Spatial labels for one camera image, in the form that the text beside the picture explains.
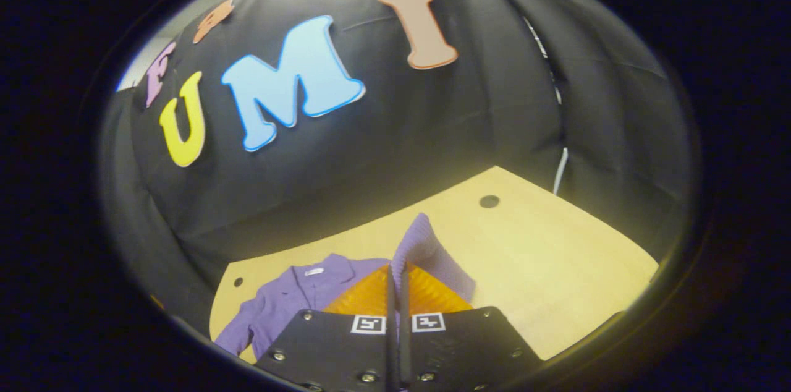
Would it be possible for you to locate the purple button shirt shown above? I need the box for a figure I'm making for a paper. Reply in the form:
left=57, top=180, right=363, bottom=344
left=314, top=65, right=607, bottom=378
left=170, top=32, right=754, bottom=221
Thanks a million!
left=214, top=213, right=477, bottom=360

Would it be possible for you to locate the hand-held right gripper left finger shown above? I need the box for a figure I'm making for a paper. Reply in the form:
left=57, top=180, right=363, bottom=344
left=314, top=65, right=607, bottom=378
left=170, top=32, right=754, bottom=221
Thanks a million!
left=254, top=263, right=400, bottom=392

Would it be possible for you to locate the white cable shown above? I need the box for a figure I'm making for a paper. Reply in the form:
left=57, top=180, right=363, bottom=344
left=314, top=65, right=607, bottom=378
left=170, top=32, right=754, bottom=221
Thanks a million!
left=552, top=146, right=570, bottom=197

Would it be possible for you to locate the black backdrop cloth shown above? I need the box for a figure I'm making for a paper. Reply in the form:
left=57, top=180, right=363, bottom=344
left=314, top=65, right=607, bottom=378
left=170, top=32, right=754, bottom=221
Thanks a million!
left=98, top=0, right=697, bottom=344

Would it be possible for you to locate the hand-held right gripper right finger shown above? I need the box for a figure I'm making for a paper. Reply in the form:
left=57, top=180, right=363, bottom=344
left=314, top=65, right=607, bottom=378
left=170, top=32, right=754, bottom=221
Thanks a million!
left=398, top=263, right=546, bottom=392

